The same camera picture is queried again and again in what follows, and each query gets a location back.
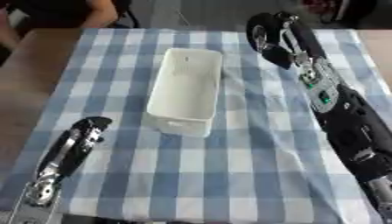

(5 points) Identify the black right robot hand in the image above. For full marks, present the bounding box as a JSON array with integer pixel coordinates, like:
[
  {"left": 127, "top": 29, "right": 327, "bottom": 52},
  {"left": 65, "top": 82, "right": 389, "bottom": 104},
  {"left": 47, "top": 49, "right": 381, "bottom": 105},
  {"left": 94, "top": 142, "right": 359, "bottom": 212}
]
[{"left": 245, "top": 10, "right": 328, "bottom": 70}]

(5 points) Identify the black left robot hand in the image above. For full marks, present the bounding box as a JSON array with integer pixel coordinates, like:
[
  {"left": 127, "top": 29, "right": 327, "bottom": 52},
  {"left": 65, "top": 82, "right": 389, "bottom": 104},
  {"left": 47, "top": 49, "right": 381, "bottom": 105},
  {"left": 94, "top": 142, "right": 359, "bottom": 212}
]
[{"left": 33, "top": 115, "right": 114, "bottom": 179}]

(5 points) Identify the white plastic box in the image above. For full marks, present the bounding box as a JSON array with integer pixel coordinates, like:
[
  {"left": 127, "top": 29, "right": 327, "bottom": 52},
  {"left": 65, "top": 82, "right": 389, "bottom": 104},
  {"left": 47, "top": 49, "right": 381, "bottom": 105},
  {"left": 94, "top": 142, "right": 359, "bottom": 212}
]
[{"left": 141, "top": 47, "right": 226, "bottom": 138}]

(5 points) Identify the person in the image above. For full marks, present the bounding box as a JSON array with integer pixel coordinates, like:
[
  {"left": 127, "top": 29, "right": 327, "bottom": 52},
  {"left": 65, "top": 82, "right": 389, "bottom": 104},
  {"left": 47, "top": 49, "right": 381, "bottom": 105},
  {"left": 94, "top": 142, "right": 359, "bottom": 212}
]
[{"left": 0, "top": 0, "right": 120, "bottom": 66}]

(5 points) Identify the black chair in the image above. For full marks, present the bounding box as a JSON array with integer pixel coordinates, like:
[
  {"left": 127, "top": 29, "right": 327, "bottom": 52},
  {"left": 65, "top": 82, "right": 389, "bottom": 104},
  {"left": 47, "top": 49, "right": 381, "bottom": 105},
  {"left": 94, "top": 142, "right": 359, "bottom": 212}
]
[{"left": 107, "top": 0, "right": 143, "bottom": 29}]

